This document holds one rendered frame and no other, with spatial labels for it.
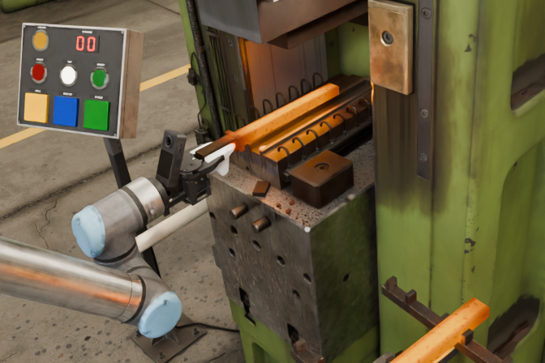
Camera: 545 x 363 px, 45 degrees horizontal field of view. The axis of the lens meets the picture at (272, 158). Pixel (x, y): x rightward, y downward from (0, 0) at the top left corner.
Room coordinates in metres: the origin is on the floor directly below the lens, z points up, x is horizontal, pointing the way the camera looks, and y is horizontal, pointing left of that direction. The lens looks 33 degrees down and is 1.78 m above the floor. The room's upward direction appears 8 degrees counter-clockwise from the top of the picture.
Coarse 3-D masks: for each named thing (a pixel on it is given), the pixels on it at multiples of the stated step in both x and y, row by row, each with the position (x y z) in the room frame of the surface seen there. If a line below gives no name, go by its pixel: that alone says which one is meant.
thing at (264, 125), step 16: (304, 96) 1.38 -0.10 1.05; (320, 96) 1.37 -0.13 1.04; (272, 112) 1.32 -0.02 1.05; (288, 112) 1.31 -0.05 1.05; (304, 112) 1.34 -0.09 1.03; (256, 128) 1.25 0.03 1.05; (272, 128) 1.28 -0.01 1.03; (208, 144) 1.20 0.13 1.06; (224, 144) 1.19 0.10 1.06; (240, 144) 1.21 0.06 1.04
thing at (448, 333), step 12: (456, 312) 0.74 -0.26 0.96; (468, 312) 0.74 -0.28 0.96; (480, 312) 0.73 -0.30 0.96; (444, 324) 0.72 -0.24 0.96; (456, 324) 0.71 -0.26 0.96; (468, 324) 0.71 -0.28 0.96; (432, 336) 0.70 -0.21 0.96; (444, 336) 0.69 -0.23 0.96; (456, 336) 0.69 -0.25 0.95; (408, 348) 0.68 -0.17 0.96; (420, 348) 0.68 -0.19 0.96; (432, 348) 0.67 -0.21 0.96; (444, 348) 0.68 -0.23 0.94; (396, 360) 0.66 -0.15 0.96; (408, 360) 0.66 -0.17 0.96; (420, 360) 0.66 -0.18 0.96; (432, 360) 0.66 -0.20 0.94
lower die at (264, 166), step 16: (336, 80) 1.57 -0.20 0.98; (352, 80) 1.54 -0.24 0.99; (352, 96) 1.44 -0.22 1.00; (368, 96) 1.44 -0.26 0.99; (336, 112) 1.38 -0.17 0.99; (352, 112) 1.37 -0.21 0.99; (240, 128) 1.39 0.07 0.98; (304, 128) 1.32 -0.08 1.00; (320, 128) 1.32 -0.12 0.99; (336, 128) 1.32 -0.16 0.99; (352, 128) 1.35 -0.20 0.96; (272, 144) 1.26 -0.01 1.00; (288, 144) 1.27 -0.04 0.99; (304, 144) 1.26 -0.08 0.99; (320, 144) 1.28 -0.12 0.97; (240, 160) 1.31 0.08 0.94; (256, 160) 1.26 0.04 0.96; (272, 160) 1.21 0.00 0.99; (256, 176) 1.27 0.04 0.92; (272, 176) 1.22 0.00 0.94
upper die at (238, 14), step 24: (216, 0) 1.30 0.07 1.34; (240, 0) 1.24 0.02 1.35; (264, 0) 1.21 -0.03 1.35; (288, 0) 1.25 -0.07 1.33; (312, 0) 1.29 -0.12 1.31; (336, 0) 1.33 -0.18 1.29; (216, 24) 1.31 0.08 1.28; (240, 24) 1.25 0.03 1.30; (264, 24) 1.21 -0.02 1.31; (288, 24) 1.25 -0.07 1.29
